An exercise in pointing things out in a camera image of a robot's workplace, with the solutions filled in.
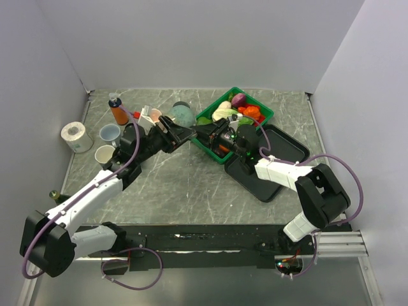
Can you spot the green plastic crate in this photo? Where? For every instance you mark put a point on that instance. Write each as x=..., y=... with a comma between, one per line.
x=208, y=111

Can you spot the light blue faceted mug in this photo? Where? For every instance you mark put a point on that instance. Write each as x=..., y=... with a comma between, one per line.
x=110, y=134

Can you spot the white toilet paper roll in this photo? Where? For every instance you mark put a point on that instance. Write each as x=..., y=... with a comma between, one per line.
x=77, y=137

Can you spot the toy orange pumpkin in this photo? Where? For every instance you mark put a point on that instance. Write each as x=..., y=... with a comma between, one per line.
x=250, y=111

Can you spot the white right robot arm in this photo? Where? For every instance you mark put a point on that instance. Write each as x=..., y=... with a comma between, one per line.
x=321, y=195

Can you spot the green glass bottle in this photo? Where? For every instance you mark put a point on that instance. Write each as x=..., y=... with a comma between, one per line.
x=55, y=195

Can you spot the white ceramic mug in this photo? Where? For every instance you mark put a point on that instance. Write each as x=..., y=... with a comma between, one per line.
x=104, y=153

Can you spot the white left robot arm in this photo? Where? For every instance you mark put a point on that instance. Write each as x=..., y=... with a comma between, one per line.
x=51, y=241

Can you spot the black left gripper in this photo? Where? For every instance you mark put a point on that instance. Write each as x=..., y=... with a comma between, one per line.
x=176, y=136

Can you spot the grey blue mug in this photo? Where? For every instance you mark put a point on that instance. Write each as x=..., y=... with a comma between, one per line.
x=181, y=103

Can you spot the toy lettuce head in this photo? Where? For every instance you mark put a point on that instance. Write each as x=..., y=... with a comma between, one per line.
x=224, y=113

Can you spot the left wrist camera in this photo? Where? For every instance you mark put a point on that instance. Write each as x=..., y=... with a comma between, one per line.
x=143, y=117

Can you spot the toy green bell pepper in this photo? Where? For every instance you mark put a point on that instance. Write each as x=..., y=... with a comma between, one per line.
x=203, y=121

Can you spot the toy white radish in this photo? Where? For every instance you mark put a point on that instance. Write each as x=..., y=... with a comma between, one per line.
x=225, y=105

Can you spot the toy red chili pepper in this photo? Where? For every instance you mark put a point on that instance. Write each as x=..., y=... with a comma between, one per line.
x=261, y=119

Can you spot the toy purple turnip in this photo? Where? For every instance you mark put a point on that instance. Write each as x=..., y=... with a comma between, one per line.
x=238, y=100

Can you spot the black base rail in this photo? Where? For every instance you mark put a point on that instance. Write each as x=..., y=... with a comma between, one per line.
x=205, y=245

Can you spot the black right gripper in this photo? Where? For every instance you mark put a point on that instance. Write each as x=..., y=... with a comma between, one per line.
x=211, y=133

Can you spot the orange spray bottle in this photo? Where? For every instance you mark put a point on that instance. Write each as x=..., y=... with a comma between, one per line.
x=119, y=114

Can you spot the pink ceramic mug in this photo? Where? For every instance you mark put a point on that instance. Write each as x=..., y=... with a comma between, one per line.
x=154, y=115

